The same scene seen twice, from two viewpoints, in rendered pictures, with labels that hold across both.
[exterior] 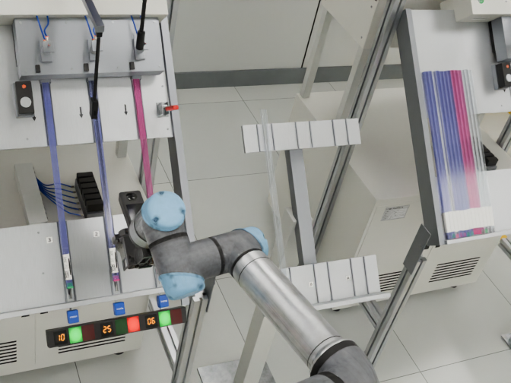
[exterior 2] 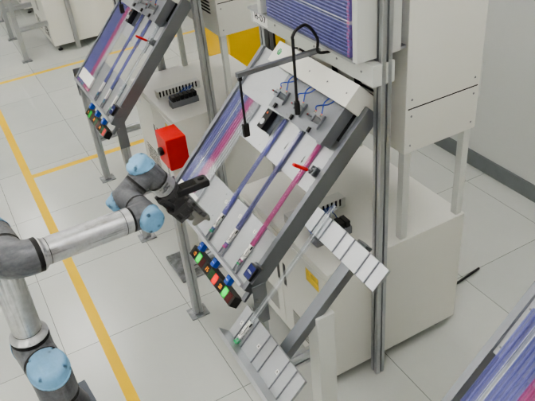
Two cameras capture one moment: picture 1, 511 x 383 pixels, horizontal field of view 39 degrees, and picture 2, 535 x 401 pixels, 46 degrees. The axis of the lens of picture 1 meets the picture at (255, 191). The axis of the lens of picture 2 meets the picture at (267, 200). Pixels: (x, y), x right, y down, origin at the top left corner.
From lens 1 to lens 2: 2.11 m
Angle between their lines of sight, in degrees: 73
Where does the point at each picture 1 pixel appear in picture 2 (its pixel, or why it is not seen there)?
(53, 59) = (284, 104)
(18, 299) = not seen: hidden behind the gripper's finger
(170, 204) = (136, 160)
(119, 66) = (303, 126)
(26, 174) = (330, 199)
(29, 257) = (216, 202)
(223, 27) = not seen: outside the picture
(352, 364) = (13, 241)
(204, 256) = (123, 196)
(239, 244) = (134, 204)
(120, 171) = not seen: hidden behind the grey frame
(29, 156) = (364, 199)
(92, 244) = (235, 219)
